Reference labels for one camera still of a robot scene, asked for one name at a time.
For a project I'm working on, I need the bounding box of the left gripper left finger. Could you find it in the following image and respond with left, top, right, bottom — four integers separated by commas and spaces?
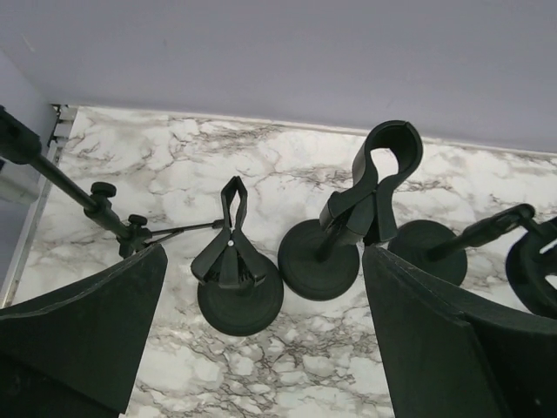
1, 245, 168, 417

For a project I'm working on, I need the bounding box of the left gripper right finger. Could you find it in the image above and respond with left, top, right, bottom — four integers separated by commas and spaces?
362, 246, 556, 417

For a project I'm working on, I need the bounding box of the round-base shock-mount stand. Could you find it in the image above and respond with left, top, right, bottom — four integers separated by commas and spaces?
388, 204, 556, 319

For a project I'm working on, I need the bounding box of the round-base clip stand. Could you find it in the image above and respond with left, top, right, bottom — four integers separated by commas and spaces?
278, 120, 423, 301

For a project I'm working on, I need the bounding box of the black tripod shock-mount stand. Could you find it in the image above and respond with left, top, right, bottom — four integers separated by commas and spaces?
0, 104, 225, 262

